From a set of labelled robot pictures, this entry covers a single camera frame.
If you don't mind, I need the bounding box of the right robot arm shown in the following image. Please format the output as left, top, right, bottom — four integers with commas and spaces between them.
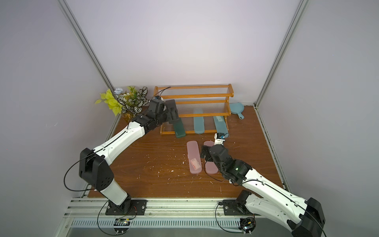
200, 144, 326, 237

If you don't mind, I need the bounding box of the right base cable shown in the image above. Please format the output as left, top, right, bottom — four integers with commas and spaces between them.
214, 201, 241, 234

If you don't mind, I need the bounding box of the black pencil case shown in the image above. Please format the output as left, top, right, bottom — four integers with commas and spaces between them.
165, 99, 179, 124

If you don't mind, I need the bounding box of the base cable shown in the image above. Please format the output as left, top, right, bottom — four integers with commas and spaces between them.
214, 201, 241, 234
96, 201, 131, 237

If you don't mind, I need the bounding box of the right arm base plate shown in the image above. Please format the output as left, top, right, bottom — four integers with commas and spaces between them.
220, 199, 253, 216

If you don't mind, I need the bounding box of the potted plant in vase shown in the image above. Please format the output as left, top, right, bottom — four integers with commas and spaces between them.
95, 86, 149, 120

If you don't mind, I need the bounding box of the left connector board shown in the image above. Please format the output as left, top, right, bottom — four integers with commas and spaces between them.
113, 218, 131, 235

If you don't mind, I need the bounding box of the aluminium front rail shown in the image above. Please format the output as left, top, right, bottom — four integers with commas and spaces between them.
63, 197, 308, 219

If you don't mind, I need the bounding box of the teal handled dish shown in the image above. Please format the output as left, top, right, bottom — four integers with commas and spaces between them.
230, 103, 244, 119

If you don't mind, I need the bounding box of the right connector board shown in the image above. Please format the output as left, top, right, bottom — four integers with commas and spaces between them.
238, 217, 257, 235

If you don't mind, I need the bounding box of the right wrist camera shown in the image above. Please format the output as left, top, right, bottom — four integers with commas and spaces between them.
214, 133, 226, 145

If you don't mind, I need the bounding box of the dark green pencil case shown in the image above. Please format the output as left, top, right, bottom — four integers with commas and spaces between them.
173, 119, 186, 138

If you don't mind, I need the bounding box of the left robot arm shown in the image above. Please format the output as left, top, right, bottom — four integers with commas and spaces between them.
79, 96, 179, 214

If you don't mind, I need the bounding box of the orange three-tier shelf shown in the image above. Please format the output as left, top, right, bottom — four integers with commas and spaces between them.
154, 84, 234, 134

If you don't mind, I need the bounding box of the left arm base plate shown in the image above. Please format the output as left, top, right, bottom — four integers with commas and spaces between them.
105, 199, 148, 216

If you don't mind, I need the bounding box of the connector board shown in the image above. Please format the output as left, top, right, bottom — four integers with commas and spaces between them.
238, 217, 257, 235
113, 218, 131, 235

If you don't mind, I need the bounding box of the left base cable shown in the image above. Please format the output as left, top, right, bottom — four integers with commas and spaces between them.
96, 201, 131, 237

